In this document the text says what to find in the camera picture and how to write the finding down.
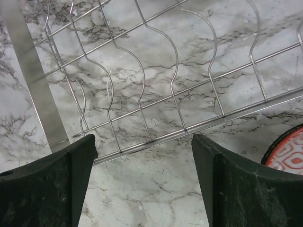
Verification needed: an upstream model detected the stainless steel dish rack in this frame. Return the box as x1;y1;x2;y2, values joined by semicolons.
0;0;303;164

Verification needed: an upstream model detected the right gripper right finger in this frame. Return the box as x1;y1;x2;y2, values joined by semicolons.
191;134;303;227

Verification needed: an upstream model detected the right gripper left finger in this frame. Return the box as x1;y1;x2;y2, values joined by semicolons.
0;134;97;227

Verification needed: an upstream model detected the pink dotted pattern bowl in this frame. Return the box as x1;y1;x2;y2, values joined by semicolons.
261;124;303;175

